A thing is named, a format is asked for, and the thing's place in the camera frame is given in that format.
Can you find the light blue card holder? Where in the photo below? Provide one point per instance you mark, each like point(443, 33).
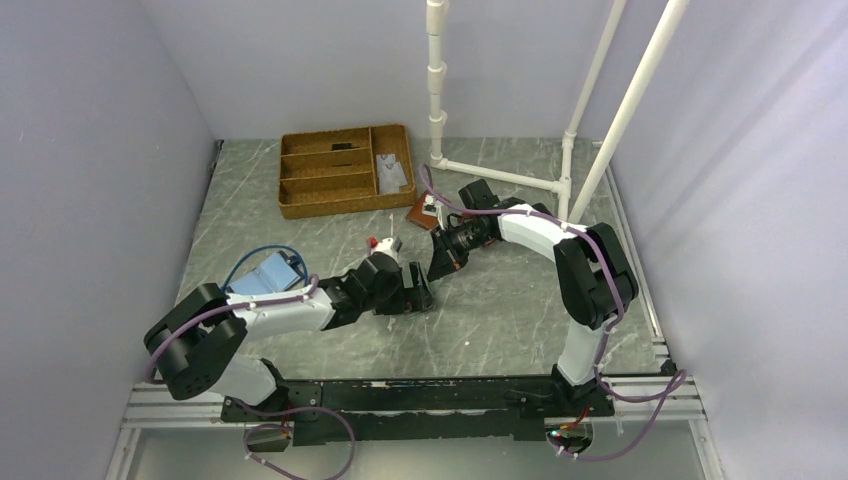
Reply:
point(277, 273)

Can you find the woven wicker tray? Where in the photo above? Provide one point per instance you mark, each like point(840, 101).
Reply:
point(333, 172)

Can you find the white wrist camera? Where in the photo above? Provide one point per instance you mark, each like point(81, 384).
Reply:
point(432, 207)
point(389, 246)

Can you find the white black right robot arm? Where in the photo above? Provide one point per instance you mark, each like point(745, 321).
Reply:
point(595, 278)

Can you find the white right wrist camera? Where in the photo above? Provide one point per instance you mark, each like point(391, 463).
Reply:
point(432, 207)

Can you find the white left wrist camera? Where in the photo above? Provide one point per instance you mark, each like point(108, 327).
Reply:
point(389, 246)

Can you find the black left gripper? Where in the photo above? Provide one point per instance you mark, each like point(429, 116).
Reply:
point(422, 298)

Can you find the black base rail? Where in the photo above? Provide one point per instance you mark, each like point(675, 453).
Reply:
point(520, 407)

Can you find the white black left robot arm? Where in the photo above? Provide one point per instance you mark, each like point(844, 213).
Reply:
point(194, 348)

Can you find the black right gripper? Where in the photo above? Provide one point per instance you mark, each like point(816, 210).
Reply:
point(443, 261)

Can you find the white pvc pipe frame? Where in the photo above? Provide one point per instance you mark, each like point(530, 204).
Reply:
point(570, 73)

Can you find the brown leather card holder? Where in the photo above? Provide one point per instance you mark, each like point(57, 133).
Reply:
point(417, 218)

